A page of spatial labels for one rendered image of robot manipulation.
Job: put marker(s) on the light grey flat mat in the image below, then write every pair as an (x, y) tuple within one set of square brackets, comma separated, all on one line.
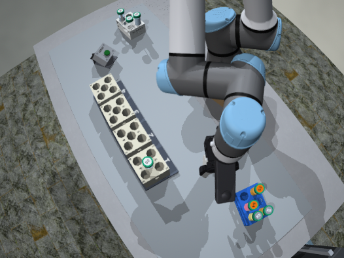
[(179, 217)]

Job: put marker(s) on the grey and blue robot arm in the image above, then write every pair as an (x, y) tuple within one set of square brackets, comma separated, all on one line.
[(239, 81)]

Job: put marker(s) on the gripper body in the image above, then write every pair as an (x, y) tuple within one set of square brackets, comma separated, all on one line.
[(211, 158)]

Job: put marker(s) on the cream tube adapter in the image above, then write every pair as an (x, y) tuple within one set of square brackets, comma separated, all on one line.
[(129, 137), (107, 84), (121, 107), (155, 173)]

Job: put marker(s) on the white tube rack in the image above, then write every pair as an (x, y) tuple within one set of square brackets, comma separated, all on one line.
[(131, 33)]

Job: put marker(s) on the blue tube rack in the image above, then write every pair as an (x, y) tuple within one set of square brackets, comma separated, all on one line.
[(243, 197)]

